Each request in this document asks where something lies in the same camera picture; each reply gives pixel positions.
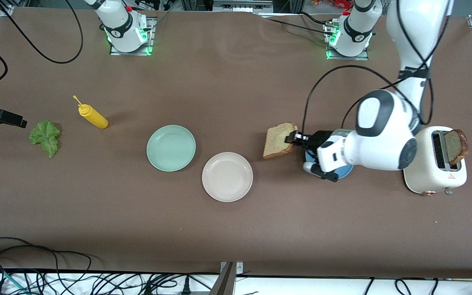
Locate light brown bread slice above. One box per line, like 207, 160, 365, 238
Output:
263, 122, 298, 160

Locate green lettuce leaf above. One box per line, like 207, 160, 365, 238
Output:
29, 120, 61, 158

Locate yellow mustard squeeze bottle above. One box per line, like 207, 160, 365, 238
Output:
73, 95, 109, 129

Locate dark crust bread slice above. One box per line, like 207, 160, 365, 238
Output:
443, 129, 469, 166

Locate blue plate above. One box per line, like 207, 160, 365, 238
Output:
305, 147, 354, 181

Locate beige plate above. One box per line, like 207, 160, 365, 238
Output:
202, 152, 254, 202

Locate mint green plate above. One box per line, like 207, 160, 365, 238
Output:
146, 125, 196, 172

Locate white toaster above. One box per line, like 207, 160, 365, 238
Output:
402, 126, 467, 196

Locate red orange package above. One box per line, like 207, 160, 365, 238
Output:
312, 0, 353, 9

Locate grey power strip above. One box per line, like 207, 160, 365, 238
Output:
212, 0, 273, 13

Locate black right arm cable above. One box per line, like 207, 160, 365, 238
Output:
0, 0, 84, 64

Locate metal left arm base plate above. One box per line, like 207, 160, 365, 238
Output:
324, 20, 370, 61

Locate black table power cable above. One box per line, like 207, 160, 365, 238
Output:
256, 16, 331, 35
300, 11, 335, 25

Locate metal table bracket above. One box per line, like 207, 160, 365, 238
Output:
209, 261, 245, 295

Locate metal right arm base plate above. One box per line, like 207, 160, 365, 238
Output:
109, 17, 155, 56

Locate tangled black cables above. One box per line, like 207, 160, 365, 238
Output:
35, 272, 220, 295

